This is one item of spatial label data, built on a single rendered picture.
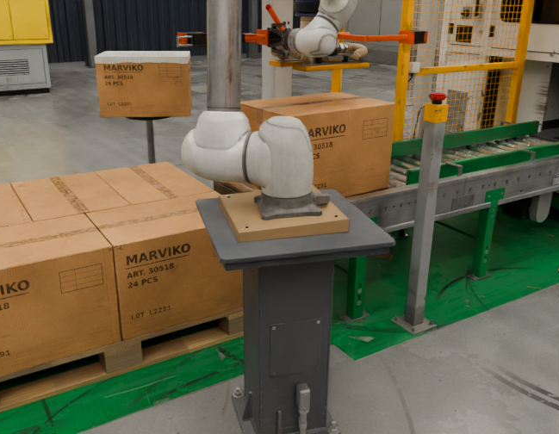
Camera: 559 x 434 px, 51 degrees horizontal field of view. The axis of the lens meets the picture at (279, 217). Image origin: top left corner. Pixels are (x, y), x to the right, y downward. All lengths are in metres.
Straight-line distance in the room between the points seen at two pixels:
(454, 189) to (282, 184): 1.37
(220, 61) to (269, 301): 0.72
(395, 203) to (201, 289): 0.93
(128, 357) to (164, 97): 2.15
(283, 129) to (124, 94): 2.55
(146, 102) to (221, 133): 2.42
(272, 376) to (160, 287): 0.65
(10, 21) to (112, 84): 5.52
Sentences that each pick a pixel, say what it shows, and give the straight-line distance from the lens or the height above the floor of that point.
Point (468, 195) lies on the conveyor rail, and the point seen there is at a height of 0.50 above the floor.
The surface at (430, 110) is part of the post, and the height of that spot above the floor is 0.98.
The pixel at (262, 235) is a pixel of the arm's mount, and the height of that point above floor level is 0.76.
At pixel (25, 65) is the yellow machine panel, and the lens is 9.62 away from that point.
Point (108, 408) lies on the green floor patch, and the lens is 2.27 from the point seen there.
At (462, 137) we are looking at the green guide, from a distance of 3.71.
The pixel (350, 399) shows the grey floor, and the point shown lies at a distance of 2.26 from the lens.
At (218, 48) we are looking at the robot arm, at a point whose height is 1.25.
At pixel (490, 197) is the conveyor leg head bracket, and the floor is 0.46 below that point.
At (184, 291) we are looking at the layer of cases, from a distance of 2.36.
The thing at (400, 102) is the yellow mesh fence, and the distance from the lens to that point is 3.54.
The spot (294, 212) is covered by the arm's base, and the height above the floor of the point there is 0.80.
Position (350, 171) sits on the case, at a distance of 2.61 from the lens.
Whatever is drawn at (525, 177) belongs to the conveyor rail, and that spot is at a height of 0.52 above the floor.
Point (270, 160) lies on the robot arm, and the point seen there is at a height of 0.95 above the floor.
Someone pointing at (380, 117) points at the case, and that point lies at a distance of 2.67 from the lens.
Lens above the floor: 1.38
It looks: 21 degrees down
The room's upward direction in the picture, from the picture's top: 1 degrees clockwise
